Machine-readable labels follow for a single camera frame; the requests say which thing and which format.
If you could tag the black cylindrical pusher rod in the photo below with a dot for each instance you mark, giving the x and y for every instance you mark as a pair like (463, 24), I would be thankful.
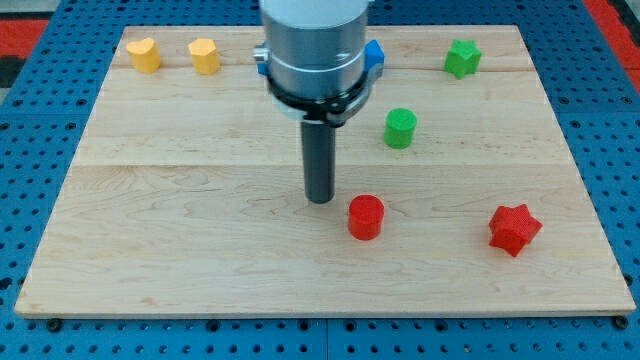
(318, 151)

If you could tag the red cylinder block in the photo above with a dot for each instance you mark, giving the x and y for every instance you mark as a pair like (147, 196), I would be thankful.
(365, 217)

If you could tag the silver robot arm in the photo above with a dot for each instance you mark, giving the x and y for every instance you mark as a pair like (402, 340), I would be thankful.
(315, 62)

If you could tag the blue block behind arm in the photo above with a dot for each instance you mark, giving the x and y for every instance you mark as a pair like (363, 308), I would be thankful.
(262, 67)

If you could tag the blue triangle block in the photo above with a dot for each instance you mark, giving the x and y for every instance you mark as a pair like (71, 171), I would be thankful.
(374, 58)

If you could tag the green cylinder block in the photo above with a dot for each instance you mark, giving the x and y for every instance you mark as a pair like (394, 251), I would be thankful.
(399, 128)

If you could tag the yellow pentagon block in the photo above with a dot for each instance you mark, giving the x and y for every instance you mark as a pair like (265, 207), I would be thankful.
(204, 56)

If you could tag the wooden board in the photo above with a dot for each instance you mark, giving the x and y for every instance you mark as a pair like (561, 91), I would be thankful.
(185, 198)

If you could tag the green star block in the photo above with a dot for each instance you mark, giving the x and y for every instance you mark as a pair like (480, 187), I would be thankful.
(462, 58)

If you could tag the yellow heart block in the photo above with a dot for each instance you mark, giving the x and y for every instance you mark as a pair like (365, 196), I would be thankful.
(144, 55)

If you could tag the red star block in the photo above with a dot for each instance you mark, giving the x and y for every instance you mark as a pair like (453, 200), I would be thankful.
(513, 228)

